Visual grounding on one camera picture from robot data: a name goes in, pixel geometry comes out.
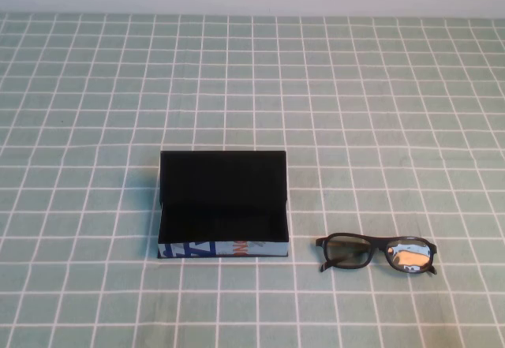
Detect black printed glasses case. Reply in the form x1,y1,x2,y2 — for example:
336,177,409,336
157,150,291,260

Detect black framed glasses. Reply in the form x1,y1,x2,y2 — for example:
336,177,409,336
315,232,440,275

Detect green white checked tablecloth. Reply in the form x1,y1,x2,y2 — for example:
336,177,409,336
0,11,505,348

